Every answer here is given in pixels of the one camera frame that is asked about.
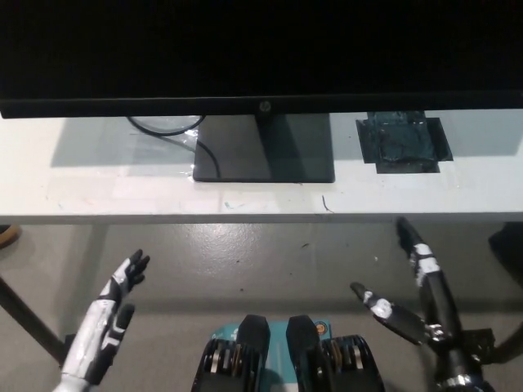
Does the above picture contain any black tape patch on table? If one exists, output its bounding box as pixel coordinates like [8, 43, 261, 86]
[354, 110, 454, 176]

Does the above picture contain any black monitor cable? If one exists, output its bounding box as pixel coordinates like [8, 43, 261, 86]
[126, 115, 220, 180]

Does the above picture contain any black HP computer monitor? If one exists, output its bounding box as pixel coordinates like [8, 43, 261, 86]
[0, 0, 523, 184]

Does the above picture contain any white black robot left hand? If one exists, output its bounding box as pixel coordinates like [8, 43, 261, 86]
[59, 248, 150, 386]

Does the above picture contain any dark black floor object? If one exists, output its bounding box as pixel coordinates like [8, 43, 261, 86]
[488, 222, 523, 269]

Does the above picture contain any black ribbed robot body block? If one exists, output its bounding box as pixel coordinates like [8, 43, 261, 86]
[285, 314, 387, 392]
[194, 314, 273, 392]

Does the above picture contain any black metal table leg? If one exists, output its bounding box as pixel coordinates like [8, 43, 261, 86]
[0, 276, 69, 365]

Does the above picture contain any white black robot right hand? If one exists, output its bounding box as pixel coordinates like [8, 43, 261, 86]
[350, 217, 486, 385]

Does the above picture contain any brown round wooden object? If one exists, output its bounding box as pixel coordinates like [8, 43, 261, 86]
[0, 223, 21, 250]

